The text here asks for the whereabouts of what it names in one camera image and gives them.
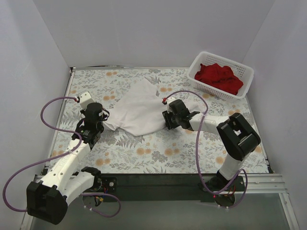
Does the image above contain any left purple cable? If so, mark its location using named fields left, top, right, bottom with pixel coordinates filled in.
left=3, top=95, right=122, bottom=218

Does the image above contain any floral patterned table mat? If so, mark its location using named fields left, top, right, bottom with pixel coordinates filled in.
left=47, top=68, right=269, bottom=174

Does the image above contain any red t shirt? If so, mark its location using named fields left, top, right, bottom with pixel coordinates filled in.
left=194, top=63, right=244, bottom=95

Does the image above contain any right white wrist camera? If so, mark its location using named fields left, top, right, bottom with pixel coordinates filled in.
left=162, top=97, right=175, bottom=113

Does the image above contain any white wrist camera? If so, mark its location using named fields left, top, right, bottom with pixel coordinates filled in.
left=75, top=91, right=95, bottom=110
left=162, top=97, right=175, bottom=113

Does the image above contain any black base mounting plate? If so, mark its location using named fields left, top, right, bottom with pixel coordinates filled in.
left=98, top=172, right=245, bottom=202

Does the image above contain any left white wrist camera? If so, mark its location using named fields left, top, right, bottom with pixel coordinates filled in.
left=75, top=91, right=95, bottom=110

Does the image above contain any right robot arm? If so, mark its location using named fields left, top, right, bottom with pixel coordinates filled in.
left=162, top=97, right=261, bottom=195

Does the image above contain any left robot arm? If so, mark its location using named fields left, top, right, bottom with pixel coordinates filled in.
left=26, top=102, right=107, bottom=225

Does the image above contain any white t shirt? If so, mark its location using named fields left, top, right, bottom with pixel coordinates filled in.
left=103, top=80, right=208, bottom=137

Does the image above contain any aluminium frame rail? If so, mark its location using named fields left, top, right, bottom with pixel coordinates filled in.
left=22, top=173, right=299, bottom=230

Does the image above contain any white plastic laundry basket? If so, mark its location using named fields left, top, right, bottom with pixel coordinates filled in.
left=187, top=51, right=254, bottom=102

